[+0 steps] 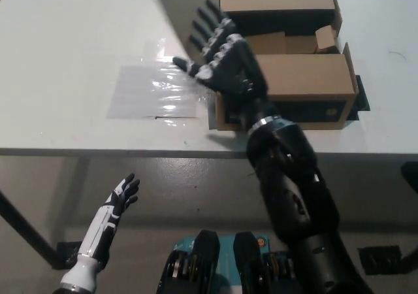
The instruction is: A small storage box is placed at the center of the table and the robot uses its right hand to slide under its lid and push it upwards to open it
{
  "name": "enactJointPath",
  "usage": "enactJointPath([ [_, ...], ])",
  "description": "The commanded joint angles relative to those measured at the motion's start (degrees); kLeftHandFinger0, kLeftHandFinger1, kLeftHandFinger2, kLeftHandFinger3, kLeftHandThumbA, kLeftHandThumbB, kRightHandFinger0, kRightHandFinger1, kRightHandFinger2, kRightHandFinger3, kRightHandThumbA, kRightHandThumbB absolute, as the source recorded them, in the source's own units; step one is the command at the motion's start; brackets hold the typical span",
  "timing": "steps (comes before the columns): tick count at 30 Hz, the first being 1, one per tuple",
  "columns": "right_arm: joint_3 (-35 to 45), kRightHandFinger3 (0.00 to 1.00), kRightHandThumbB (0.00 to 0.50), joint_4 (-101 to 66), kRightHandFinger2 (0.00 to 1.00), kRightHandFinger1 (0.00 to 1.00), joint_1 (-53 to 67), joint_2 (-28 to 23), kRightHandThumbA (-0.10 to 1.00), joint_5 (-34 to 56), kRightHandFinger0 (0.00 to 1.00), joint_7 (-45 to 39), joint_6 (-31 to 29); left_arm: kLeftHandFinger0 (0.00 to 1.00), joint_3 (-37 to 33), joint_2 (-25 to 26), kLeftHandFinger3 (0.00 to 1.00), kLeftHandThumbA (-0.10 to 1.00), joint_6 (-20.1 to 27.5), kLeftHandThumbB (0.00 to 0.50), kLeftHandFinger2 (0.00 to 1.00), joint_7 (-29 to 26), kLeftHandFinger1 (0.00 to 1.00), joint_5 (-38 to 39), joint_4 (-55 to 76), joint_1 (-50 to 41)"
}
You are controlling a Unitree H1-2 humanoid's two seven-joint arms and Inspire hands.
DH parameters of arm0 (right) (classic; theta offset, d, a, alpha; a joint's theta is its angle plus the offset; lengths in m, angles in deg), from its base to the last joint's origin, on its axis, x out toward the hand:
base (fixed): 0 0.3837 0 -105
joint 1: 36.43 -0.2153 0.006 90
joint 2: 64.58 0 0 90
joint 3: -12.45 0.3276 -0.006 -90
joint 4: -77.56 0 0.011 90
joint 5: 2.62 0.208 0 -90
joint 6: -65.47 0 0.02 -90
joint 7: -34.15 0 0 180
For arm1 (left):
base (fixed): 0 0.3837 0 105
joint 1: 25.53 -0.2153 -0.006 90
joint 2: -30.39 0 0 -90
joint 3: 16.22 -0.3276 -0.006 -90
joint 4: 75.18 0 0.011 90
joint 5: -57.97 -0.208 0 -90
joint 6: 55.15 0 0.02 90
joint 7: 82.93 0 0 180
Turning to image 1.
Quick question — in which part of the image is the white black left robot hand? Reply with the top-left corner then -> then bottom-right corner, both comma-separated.
77,172 -> 141,263

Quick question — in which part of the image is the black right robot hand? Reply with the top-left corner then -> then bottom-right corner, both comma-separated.
172,0 -> 282,129

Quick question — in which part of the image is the brown cardboard storage box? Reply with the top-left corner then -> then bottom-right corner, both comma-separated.
213,0 -> 360,133

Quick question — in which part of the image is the small cardboard inner box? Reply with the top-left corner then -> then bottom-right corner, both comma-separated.
314,25 -> 340,54

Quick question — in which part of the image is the grey tape strip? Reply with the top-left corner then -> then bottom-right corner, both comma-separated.
206,91 -> 219,131

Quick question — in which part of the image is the black table leg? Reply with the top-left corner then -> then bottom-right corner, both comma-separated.
0,188 -> 66,270

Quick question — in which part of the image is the clear plastic sheet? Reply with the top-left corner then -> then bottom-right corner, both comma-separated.
107,39 -> 210,122

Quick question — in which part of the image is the black object on floor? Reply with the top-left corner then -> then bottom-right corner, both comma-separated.
400,161 -> 418,197

